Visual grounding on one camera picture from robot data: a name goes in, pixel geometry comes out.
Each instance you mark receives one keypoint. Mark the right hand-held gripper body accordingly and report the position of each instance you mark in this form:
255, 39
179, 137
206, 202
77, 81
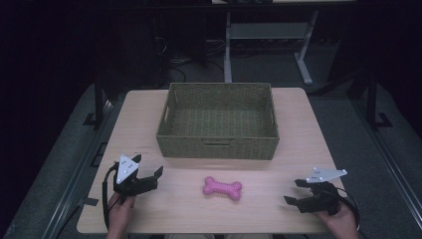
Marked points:
323, 199

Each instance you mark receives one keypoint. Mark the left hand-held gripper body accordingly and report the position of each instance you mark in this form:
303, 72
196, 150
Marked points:
126, 172

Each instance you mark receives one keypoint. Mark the pink bone-shaped rubber toy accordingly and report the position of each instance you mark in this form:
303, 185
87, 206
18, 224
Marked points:
221, 188

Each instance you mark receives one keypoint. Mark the green woven basket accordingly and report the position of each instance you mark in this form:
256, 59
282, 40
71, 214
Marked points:
217, 129

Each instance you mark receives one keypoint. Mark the person's right hand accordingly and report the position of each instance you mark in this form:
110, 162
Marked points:
341, 224

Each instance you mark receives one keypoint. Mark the person's left hand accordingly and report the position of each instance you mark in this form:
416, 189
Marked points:
118, 212

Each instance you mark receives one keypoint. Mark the black metal stand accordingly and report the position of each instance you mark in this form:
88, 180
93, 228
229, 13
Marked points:
372, 103
98, 103

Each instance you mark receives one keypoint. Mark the grey metal-framed desk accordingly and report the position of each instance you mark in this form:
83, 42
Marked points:
265, 31

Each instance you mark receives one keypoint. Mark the grey table clamp bracket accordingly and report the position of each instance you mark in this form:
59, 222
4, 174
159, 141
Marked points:
89, 201

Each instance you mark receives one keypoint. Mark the aluminium floor rail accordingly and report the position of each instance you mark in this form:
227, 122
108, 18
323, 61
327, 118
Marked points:
394, 172
75, 187

